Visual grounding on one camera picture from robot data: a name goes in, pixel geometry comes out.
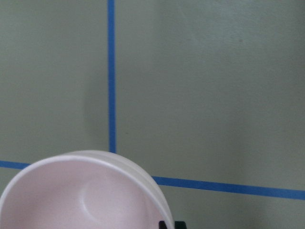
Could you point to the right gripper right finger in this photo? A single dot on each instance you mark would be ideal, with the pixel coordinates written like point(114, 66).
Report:
point(179, 225)

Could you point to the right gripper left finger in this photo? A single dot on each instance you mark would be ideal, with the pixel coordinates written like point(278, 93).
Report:
point(162, 225)

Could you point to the pink bowl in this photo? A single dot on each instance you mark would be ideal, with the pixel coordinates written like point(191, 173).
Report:
point(84, 190)

